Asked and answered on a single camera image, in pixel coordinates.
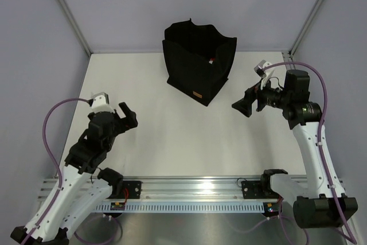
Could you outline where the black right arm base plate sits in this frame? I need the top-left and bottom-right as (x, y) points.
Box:
(241, 180), (279, 200)

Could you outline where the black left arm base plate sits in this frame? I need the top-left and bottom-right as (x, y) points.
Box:
(108, 181), (142, 200)

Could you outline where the aluminium frame post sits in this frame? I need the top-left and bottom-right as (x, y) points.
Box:
(55, 0), (93, 57)
(288, 0), (325, 59)

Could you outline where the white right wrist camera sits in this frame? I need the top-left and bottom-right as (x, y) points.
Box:
(254, 60), (274, 90)

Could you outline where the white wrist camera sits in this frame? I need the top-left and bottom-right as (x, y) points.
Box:
(254, 60), (274, 90)
(91, 92), (115, 113)

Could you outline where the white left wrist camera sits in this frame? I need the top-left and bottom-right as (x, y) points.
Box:
(91, 92), (115, 113)

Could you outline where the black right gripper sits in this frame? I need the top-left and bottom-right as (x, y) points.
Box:
(232, 75), (291, 118)

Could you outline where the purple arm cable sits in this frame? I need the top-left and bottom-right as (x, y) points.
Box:
(21, 98), (124, 243)
(223, 61), (358, 245)

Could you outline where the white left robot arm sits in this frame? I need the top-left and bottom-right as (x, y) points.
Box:
(10, 95), (138, 244)

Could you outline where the aluminium frame post left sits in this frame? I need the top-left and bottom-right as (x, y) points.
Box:
(55, 0), (93, 57)

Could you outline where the aluminium frame post right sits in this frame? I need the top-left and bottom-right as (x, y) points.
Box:
(288, 0), (325, 59)

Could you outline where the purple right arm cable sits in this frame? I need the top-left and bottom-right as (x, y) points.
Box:
(223, 61), (358, 245)

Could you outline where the black canvas bag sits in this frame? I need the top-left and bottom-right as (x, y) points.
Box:
(162, 20), (237, 106)

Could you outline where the aluminium rail front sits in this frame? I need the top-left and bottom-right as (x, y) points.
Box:
(124, 176), (260, 201)

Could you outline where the white slotted cable duct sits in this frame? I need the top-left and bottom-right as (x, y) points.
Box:
(92, 201), (265, 213)

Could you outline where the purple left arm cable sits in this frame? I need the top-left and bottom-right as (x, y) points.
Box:
(21, 98), (124, 243)

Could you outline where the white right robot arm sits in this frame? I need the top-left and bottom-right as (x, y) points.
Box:
(232, 69), (358, 229)

